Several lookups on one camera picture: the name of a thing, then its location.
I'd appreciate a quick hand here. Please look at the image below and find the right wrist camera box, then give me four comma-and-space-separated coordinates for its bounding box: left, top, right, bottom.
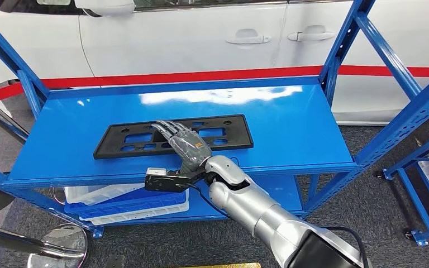
144, 167, 201, 194

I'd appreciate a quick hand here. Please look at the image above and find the black robot foot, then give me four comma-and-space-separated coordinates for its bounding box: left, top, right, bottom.
105, 254, 125, 268

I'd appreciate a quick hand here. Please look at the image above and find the blue metal rack on castors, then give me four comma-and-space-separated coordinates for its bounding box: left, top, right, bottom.
377, 127, 429, 247

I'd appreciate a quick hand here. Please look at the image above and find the yellow floor tape marking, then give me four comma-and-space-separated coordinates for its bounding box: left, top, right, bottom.
170, 262, 262, 268

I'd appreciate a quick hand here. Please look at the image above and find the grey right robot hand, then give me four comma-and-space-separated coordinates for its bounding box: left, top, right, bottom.
151, 120, 214, 168

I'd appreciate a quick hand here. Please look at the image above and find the black plastic car part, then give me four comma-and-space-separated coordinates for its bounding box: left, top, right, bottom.
93, 114, 255, 160

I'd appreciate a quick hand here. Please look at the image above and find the white car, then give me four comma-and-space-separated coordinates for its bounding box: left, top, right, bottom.
0, 0, 429, 127

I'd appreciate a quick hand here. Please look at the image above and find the blue metal shelf rack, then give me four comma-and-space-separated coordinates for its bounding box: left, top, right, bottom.
0, 0, 429, 240

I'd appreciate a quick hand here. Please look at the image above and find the red barrier belt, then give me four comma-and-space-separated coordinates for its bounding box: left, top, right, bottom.
0, 65, 429, 104

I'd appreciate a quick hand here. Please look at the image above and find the white plastic bin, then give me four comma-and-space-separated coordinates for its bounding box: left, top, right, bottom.
79, 199, 190, 227

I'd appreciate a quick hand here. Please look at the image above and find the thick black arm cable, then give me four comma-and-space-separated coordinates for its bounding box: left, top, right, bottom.
323, 226, 368, 268

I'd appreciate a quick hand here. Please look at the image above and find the blue plastic bin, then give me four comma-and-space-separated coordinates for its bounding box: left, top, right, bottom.
64, 188, 188, 220

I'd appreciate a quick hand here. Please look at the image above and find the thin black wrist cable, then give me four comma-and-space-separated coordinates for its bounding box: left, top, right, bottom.
188, 183, 233, 220

